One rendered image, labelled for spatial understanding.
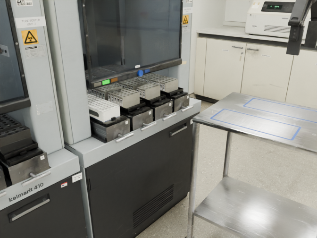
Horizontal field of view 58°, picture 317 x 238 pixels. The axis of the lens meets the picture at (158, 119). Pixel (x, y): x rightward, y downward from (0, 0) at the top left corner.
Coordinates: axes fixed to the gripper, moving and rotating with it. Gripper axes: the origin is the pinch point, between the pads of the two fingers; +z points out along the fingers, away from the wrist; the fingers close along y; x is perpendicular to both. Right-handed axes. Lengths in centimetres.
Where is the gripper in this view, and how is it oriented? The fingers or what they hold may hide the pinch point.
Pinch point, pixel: (302, 46)
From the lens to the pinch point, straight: 87.0
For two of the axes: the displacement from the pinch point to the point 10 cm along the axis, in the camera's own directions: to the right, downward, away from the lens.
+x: -7.4, -2.8, 6.1
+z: 0.0, 9.1, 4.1
